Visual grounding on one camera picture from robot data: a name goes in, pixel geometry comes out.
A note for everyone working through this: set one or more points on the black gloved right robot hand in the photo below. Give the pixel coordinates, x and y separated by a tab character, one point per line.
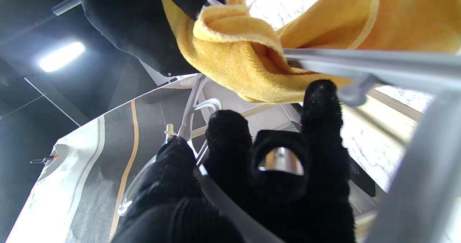
129	16

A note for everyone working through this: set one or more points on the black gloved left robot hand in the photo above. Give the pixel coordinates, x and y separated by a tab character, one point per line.
230	185

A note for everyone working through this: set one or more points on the orange microfibre towel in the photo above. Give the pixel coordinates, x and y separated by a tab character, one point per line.
234	55

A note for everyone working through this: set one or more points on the grey plastic clothes hanger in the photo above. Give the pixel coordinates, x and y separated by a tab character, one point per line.
396	64

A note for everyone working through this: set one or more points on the grey ceiling pipe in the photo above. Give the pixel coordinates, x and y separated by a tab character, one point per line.
66	4

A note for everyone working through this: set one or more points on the white ceiling light tube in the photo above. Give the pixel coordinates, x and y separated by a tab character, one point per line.
61	57

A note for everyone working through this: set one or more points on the printed kitchen backdrop cloth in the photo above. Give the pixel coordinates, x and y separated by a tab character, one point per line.
90	163

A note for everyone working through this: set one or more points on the wooden hanging rack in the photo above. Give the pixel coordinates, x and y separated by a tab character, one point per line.
389	117

